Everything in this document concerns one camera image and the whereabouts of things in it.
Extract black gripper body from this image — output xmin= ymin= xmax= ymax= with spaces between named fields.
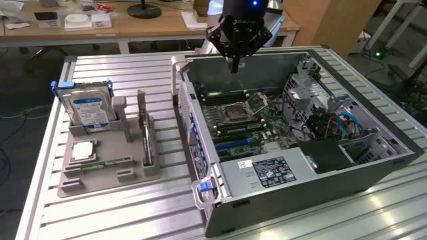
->
xmin=217 ymin=0 xmax=268 ymax=55

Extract graphics card with metal bracket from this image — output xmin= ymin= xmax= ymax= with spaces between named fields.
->
xmin=134 ymin=89 xmax=158 ymax=168

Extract white paper stack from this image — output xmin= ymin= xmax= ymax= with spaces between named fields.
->
xmin=180 ymin=11 xmax=210 ymax=31

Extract brown cardboard box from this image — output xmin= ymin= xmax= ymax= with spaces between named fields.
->
xmin=192 ymin=0 xmax=212 ymax=18

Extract black RAM slot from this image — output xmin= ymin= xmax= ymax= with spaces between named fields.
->
xmin=198 ymin=90 xmax=248 ymax=96
xmin=200 ymin=93 xmax=249 ymax=99
xmin=201 ymin=96 xmax=249 ymax=102

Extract wooden desk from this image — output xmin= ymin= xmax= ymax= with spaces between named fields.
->
xmin=0 ymin=0 xmax=301 ymax=55

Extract wooden cabinet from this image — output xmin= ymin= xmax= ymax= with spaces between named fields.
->
xmin=292 ymin=0 xmax=382 ymax=59

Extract black round lamp base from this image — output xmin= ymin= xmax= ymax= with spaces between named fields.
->
xmin=126 ymin=0 xmax=162 ymax=19

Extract perforated metal disk bay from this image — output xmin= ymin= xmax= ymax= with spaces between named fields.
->
xmin=281 ymin=72 xmax=336 ymax=126

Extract green RAM stick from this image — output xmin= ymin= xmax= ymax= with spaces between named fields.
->
xmin=216 ymin=121 xmax=265 ymax=134
xmin=78 ymin=159 xmax=118 ymax=171

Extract green motherboard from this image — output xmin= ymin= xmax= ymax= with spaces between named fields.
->
xmin=194 ymin=87 xmax=302 ymax=163

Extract device with green light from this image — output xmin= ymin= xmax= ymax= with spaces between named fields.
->
xmin=368 ymin=47 xmax=390 ymax=60

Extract plain white labelled box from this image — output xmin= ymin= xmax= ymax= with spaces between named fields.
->
xmin=89 ymin=12 xmax=114 ymax=29

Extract red small items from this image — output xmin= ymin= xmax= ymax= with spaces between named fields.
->
xmin=94 ymin=3 xmax=113 ymax=14

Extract blue expansion slot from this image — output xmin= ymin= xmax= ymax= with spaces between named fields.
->
xmin=212 ymin=138 xmax=253 ymax=152

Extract silver chipset heat sink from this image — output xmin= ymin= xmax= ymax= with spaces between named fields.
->
xmin=261 ymin=142 xmax=285 ymax=154

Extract hard disk with blue label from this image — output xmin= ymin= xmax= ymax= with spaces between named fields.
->
xmin=54 ymin=84 xmax=113 ymax=133

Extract white box with black lid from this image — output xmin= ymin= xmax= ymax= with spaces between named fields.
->
xmin=33 ymin=11 xmax=62 ymax=29

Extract black chair base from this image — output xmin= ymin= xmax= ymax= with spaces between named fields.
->
xmin=18 ymin=45 xmax=69 ymax=74

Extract grey parts rack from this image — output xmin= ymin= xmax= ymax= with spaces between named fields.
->
xmin=55 ymin=96 xmax=164 ymax=199

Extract grey power supply unit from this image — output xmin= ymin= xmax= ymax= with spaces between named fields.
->
xmin=217 ymin=146 xmax=322 ymax=199

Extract small metal disk bay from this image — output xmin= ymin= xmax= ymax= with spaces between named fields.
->
xmin=336 ymin=128 xmax=402 ymax=166

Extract blue case release latch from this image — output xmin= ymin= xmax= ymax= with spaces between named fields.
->
xmin=194 ymin=183 xmax=213 ymax=194

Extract silver CPU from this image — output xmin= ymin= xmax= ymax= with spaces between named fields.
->
xmin=70 ymin=141 xmax=97 ymax=161

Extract white paper slip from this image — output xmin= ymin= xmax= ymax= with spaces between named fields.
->
xmin=3 ymin=22 xmax=31 ymax=30

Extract open black PC case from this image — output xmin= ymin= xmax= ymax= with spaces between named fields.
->
xmin=169 ymin=48 xmax=427 ymax=238

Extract CPU socket with metal frame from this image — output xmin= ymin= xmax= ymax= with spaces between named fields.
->
xmin=244 ymin=91 xmax=270 ymax=114

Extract white table frame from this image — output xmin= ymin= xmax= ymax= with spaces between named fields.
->
xmin=364 ymin=0 xmax=427 ymax=69

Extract black cable bundle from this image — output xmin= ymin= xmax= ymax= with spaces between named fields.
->
xmin=288 ymin=112 xmax=333 ymax=141

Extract red wire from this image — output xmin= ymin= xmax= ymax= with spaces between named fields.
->
xmin=326 ymin=113 xmax=336 ymax=137

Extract blue wire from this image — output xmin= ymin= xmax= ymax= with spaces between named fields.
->
xmin=334 ymin=111 xmax=364 ymax=140

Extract white box with round ring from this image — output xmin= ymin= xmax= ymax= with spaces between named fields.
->
xmin=63 ymin=13 xmax=93 ymax=32

